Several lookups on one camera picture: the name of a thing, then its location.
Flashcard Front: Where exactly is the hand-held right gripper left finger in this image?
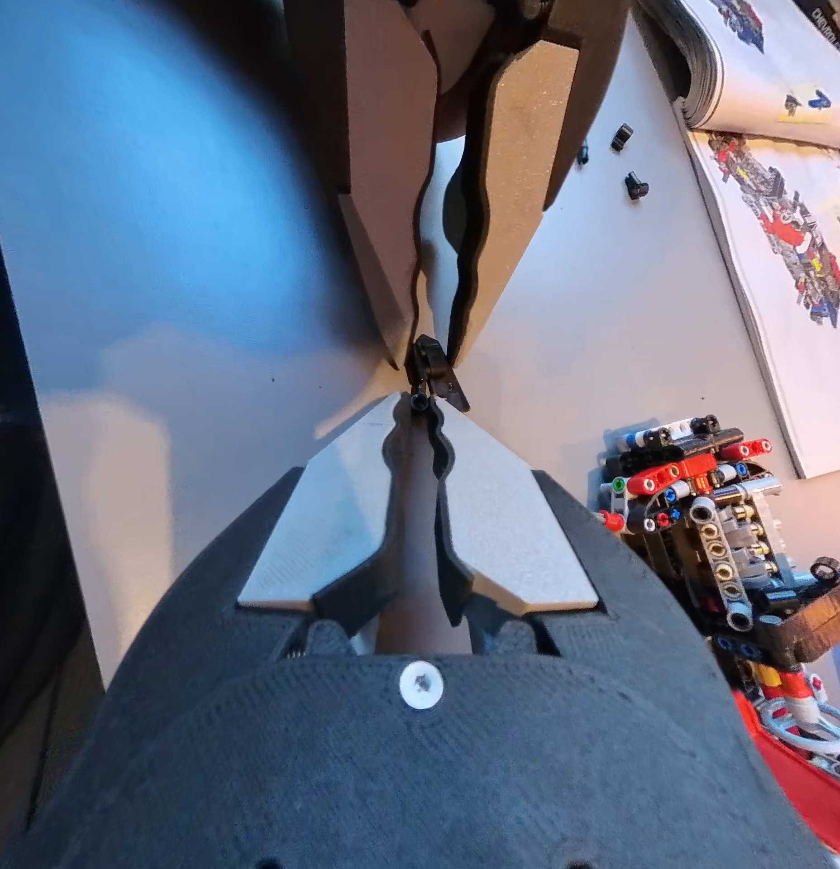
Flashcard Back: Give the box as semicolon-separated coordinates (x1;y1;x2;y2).
237;391;412;637

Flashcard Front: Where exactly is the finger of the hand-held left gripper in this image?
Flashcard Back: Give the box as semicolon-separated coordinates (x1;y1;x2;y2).
337;0;440;372
446;39;585;365

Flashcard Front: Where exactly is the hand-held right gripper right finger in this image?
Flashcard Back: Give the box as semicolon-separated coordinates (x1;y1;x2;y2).
427;401;602;629

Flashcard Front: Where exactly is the small black brick assembly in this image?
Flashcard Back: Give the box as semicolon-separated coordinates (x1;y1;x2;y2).
403;334;472;414

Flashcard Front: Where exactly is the grey desk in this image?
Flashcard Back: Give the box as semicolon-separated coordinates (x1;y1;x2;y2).
0;0;840;687

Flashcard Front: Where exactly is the toy brick car model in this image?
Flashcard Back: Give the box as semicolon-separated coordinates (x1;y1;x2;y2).
597;414;840;856

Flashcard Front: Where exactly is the building instruction booklet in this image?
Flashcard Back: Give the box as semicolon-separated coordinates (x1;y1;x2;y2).
637;0;840;479

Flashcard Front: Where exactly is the person's dark clothing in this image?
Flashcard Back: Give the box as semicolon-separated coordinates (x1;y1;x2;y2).
0;183;109;869

